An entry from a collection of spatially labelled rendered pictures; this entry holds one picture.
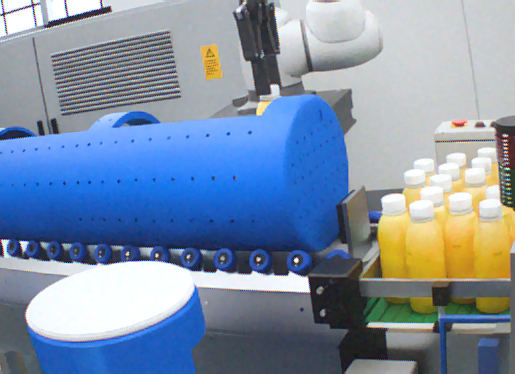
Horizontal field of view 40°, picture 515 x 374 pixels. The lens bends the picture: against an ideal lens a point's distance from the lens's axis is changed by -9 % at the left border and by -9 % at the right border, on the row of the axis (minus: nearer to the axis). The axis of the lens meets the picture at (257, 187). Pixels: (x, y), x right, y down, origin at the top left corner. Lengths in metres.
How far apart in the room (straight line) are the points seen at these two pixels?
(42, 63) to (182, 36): 0.76
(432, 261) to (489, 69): 3.04
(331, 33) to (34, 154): 0.85
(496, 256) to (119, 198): 0.72
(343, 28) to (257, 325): 0.90
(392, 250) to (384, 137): 3.11
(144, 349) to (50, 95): 2.61
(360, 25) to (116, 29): 1.54
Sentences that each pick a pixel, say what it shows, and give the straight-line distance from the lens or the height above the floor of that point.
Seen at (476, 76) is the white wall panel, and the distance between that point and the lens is 4.17.
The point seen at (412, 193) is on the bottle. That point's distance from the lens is 1.33.
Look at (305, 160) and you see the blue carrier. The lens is 1.31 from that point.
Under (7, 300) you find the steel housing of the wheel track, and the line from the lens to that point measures 1.84.
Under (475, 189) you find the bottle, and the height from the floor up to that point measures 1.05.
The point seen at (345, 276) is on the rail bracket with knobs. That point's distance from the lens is 1.15.
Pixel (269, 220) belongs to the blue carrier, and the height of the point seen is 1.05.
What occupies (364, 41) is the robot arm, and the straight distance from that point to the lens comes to 2.01.
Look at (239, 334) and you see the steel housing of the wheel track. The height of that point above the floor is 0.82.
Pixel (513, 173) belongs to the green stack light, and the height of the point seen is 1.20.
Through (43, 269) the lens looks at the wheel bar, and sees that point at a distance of 1.72.
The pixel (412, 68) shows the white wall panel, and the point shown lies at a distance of 4.20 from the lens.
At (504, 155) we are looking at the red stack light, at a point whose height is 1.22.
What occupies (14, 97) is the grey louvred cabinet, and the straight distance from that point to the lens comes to 3.70.
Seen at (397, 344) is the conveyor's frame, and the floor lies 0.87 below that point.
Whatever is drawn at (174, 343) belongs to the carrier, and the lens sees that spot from 1.07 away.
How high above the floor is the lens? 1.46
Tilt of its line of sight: 16 degrees down
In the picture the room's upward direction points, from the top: 10 degrees counter-clockwise
